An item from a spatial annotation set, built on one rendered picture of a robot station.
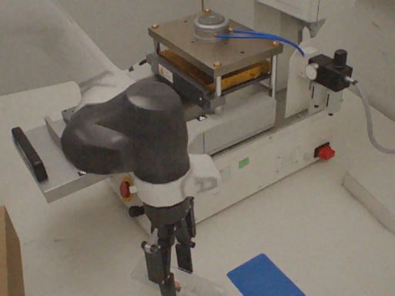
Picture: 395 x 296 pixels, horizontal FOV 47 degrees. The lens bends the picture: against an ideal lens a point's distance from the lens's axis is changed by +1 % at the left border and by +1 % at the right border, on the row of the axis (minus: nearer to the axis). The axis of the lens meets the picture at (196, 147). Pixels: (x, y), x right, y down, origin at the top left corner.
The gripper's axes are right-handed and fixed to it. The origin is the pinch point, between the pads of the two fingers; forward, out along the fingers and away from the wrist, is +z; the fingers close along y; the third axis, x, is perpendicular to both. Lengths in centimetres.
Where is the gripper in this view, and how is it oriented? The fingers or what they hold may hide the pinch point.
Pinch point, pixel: (176, 272)
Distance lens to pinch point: 86.4
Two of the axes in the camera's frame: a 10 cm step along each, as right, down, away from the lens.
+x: 8.8, 2.5, -4.1
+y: -4.8, 5.5, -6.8
